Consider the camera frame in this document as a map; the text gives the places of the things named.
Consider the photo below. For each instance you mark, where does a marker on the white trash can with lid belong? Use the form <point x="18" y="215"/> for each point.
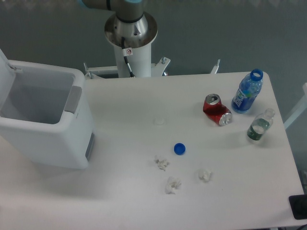
<point x="44" y="113"/>

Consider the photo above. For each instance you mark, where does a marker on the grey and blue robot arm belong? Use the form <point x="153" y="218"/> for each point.
<point x="130" y="25"/>

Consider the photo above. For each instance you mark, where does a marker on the white translucent bottle cap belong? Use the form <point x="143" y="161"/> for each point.
<point x="159" y="121"/>

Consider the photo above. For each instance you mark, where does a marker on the blue bottle cap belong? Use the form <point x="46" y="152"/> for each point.
<point x="179" y="149"/>

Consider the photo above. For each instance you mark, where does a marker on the crushed red soda can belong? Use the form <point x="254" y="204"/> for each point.
<point x="216" y="111"/>

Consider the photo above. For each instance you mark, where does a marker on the crumpled white tissue left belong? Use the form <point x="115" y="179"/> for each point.
<point x="161" y="162"/>

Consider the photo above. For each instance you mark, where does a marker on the crumpled white tissue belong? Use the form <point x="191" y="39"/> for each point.
<point x="204" y="175"/>
<point x="171" y="185"/>
<point x="161" y="162"/>

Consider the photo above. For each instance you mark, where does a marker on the crumpled white tissue bottom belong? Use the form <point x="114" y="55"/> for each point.
<point x="171" y="185"/>

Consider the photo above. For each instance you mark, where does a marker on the crumpled white tissue right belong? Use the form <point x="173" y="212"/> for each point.
<point x="204" y="175"/>

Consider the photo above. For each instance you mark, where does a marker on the blue plastic drink bottle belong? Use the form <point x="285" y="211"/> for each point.
<point x="248" y="90"/>

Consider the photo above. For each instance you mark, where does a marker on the clear bottle with green label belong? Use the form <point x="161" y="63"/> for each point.
<point x="261" y="124"/>

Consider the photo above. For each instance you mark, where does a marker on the black device at table edge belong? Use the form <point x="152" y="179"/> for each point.
<point x="298" y="205"/>

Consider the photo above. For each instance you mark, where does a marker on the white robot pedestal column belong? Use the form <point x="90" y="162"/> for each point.
<point x="139" y="61"/>

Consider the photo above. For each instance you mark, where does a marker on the white frame at right edge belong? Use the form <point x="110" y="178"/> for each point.
<point x="297" y="110"/>

